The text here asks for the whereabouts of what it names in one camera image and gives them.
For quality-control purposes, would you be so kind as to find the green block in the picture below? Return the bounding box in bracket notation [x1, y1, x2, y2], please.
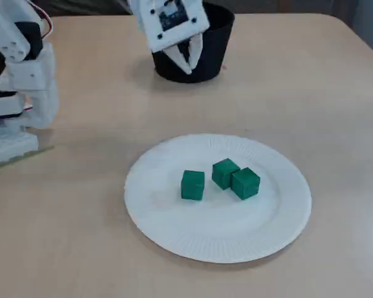
[211, 158, 241, 190]
[231, 166, 261, 201]
[180, 169, 205, 201]

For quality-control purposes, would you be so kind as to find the white paper plate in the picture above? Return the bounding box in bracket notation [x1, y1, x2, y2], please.
[124, 133, 313, 264]

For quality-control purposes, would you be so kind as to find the green base tape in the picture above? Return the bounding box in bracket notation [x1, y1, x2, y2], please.
[0, 145, 55, 174]

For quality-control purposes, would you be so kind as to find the black plastic cup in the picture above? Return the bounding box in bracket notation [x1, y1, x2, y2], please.
[151, 1, 236, 84]

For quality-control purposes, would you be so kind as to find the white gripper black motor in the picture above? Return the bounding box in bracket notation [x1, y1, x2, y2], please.
[127, 0, 204, 75]

